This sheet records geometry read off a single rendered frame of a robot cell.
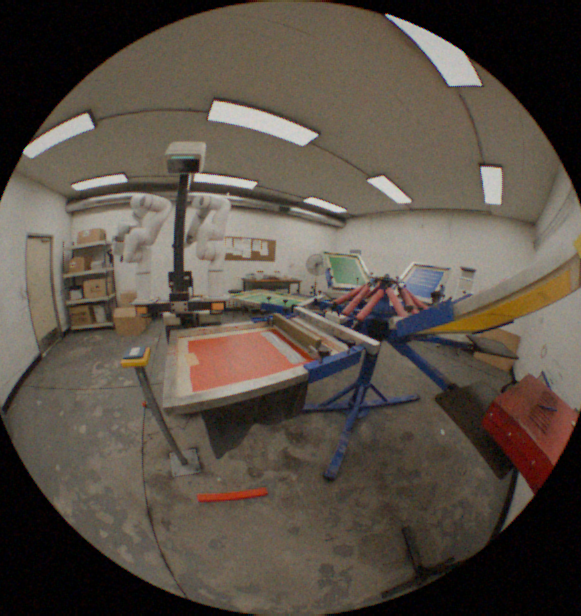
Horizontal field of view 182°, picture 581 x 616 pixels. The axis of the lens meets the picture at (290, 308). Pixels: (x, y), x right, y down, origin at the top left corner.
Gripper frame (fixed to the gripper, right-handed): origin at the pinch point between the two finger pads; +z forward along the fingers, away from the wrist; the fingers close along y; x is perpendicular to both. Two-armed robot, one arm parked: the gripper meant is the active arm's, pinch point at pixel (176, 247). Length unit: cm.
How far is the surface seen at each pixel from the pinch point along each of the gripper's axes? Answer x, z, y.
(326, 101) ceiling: 112, -156, 9
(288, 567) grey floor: -201, -72, -80
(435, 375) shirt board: -117, -152, -15
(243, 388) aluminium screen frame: -90, -76, -54
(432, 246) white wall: 4, -368, 303
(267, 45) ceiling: 108, -124, -68
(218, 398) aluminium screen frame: -90, -71, -60
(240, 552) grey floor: -192, -46, -79
